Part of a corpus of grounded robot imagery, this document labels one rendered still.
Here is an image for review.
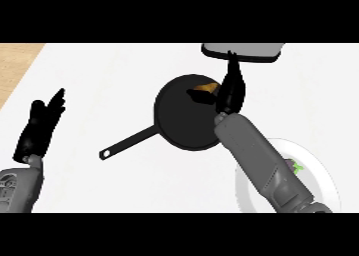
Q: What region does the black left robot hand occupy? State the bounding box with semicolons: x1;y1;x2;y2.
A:
11;87;68;165

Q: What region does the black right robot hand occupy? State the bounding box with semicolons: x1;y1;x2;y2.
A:
186;50;246;116

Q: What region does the yellow-brown pear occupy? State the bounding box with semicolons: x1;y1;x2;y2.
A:
192;82;221;95

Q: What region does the black frying pan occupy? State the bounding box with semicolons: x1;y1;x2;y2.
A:
97;73;237;162

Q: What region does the white round plate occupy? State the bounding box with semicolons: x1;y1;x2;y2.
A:
233;137;342;214

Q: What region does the grey appliance with black base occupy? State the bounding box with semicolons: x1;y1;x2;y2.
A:
199;43;286;64

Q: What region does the green and purple vegetable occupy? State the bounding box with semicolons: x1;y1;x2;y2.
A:
283;158;305;175

